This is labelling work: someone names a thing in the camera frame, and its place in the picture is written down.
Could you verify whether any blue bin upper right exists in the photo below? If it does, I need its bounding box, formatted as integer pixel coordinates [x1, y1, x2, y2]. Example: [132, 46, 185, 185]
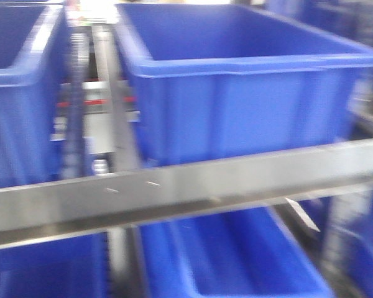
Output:
[115, 3, 373, 166]

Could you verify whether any steel divider rail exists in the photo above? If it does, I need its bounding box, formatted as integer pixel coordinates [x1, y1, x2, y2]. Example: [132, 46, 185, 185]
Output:
[92, 25, 140, 171]

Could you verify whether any white roller conveyor track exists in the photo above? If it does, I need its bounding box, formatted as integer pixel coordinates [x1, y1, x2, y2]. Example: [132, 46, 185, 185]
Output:
[60, 33, 89, 179]

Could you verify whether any right shelf steel front rail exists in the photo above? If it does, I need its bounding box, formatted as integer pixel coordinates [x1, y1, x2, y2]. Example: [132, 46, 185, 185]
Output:
[0, 138, 373, 248]

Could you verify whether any blue bin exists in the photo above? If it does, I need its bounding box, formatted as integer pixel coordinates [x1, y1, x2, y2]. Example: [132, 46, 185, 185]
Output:
[0, 3, 69, 188]
[115, 3, 373, 166]

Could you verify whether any blue bin lower shelf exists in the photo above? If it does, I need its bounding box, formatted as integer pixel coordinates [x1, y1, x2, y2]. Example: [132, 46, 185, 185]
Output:
[139, 207, 334, 297]

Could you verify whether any blue bin upper left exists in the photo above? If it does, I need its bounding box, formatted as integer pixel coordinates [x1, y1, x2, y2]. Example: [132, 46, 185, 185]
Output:
[0, 3, 69, 188]

